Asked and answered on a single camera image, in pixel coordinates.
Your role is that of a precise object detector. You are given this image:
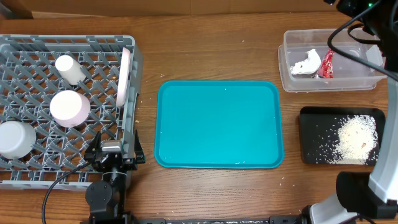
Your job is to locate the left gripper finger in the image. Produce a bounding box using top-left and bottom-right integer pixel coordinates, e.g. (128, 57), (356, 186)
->
(134, 130), (146, 164)
(85, 131), (101, 154)

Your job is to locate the small white plate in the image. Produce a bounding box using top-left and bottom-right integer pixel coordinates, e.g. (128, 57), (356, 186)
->
(50, 90), (91, 128)

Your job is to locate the large white plate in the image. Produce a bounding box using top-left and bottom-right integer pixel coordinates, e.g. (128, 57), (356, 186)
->
(116, 47), (131, 107)

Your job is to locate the white paper cup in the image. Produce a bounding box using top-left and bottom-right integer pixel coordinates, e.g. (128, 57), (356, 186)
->
(55, 55), (86, 85)

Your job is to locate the grey metal bowl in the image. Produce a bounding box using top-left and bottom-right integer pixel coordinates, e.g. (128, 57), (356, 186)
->
(1, 121), (36, 159)

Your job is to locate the white napkin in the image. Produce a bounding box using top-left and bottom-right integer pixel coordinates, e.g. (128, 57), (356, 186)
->
(290, 49), (322, 75)

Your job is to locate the red snack wrapper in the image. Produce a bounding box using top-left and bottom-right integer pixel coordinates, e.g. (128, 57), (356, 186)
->
(313, 49), (335, 78)

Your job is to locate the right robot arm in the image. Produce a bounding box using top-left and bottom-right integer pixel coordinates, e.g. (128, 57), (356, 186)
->
(295, 0), (397, 224)

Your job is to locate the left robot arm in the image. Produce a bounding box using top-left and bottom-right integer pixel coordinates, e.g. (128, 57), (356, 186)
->
(84, 133), (146, 223)

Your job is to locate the teal plastic serving tray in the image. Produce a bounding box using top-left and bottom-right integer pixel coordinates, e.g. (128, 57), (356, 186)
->
(154, 80), (284, 169)

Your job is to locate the grey plastic dish rack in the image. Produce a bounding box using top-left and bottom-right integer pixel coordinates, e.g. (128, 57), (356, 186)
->
(1, 34), (144, 191)

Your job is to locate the clear plastic storage bin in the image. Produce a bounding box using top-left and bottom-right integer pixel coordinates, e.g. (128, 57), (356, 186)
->
(278, 29), (387, 93)

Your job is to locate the black plastic tray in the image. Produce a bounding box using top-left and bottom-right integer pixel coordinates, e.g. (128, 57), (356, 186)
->
(298, 106), (386, 166)

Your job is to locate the pile of rice grains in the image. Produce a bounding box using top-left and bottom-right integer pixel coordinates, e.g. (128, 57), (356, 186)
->
(305, 115), (379, 166)

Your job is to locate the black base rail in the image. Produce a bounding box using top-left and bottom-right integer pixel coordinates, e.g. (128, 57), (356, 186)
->
(133, 215), (308, 224)

